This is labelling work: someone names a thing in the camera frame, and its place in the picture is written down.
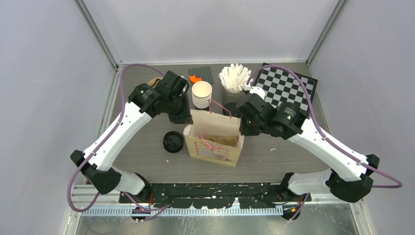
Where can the stack of paper cups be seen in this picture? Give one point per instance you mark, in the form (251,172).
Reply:
(201,94)

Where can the white paper-wrapped straws bundle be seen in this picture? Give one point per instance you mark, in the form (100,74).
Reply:
(235,78)

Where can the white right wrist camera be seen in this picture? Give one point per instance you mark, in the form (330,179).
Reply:
(251,89)

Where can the stack of black cup lids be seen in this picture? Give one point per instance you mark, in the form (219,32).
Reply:
(173,141)

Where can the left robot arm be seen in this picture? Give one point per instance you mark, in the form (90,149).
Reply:
(96,162)

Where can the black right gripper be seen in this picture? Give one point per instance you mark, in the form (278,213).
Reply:
(245,130)

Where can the yellow pink paper bag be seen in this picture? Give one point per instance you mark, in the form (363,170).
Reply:
(211,123)

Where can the brown pulp cup carrier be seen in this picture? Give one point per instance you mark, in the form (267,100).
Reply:
(154,82)

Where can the orange curved toy piece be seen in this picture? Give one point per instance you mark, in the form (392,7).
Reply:
(194,79)

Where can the single brown pulp carrier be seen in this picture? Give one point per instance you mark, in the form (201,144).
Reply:
(221,140)

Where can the small dark mat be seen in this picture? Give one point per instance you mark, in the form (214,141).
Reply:
(203,72)

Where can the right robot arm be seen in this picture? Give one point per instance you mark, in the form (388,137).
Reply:
(347,178)

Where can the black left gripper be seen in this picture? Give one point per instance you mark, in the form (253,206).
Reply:
(185,117)

